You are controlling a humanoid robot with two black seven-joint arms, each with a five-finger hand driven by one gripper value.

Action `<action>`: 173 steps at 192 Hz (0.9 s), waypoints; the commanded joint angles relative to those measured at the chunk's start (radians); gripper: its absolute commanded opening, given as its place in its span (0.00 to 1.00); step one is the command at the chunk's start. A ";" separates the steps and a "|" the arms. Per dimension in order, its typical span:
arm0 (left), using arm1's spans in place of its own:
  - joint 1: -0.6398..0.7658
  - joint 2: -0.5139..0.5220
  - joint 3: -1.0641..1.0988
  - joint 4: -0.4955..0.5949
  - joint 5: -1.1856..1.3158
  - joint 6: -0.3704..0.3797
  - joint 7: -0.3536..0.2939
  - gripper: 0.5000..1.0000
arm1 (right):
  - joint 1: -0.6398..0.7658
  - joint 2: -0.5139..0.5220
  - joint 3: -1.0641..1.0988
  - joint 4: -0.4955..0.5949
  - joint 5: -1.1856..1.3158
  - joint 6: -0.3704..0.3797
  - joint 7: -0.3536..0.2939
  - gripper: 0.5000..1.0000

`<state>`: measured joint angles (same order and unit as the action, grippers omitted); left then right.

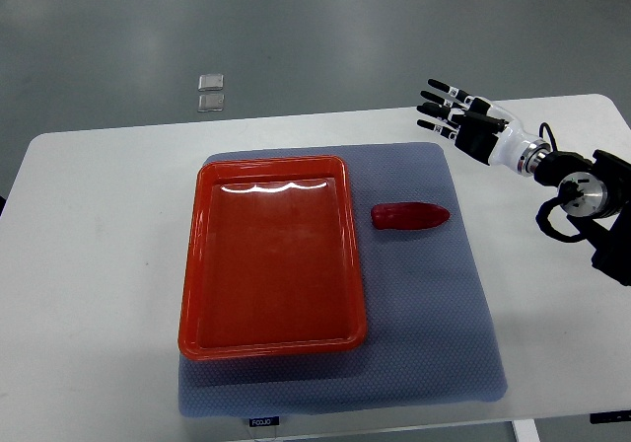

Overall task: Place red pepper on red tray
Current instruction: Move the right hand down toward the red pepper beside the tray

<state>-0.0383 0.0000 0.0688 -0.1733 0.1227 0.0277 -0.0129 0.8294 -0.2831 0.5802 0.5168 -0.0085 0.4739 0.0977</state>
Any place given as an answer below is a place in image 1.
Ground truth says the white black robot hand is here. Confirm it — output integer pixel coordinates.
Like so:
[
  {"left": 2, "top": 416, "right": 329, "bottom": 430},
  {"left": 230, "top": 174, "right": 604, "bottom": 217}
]
[{"left": 416, "top": 79, "right": 537, "bottom": 166}]

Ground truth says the red pepper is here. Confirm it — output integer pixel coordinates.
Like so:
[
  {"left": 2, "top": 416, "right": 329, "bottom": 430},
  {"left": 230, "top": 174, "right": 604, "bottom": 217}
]
[{"left": 371, "top": 202, "right": 451, "bottom": 231}]

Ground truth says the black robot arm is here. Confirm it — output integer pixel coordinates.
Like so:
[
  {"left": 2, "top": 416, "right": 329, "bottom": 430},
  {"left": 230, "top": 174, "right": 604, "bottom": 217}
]
[{"left": 417, "top": 79, "right": 630, "bottom": 286}]

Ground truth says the red plastic tray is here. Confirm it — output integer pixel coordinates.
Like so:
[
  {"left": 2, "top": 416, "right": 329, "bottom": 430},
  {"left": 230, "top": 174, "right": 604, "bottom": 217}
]
[{"left": 178, "top": 155, "right": 368, "bottom": 362}]

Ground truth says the grey blue mat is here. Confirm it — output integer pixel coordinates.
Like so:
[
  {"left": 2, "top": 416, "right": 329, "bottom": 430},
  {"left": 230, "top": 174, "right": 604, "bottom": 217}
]
[{"left": 178, "top": 142, "right": 507, "bottom": 418}]

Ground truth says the upper floor metal plate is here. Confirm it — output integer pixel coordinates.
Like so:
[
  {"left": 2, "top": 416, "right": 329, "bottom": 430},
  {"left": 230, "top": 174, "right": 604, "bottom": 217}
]
[{"left": 198, "top": 73, "right": 224, "bottom": 92}]

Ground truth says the white table leg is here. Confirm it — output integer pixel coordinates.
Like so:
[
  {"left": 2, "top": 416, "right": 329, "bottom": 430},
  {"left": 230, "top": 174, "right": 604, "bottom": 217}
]
[{"left": 512, "top": 419, "right": 541, "bottom": 442}]

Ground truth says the black table control panel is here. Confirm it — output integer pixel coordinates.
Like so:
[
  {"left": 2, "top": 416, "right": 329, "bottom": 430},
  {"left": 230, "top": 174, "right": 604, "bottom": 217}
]
[{"left": 590, "top": 410, "right": 631, "bottom": 425}]

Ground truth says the black table label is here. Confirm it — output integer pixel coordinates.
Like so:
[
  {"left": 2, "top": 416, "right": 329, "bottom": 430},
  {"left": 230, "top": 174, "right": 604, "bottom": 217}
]
[{"left": 248, "top": 416, "right": 280, "bottom": 428}]

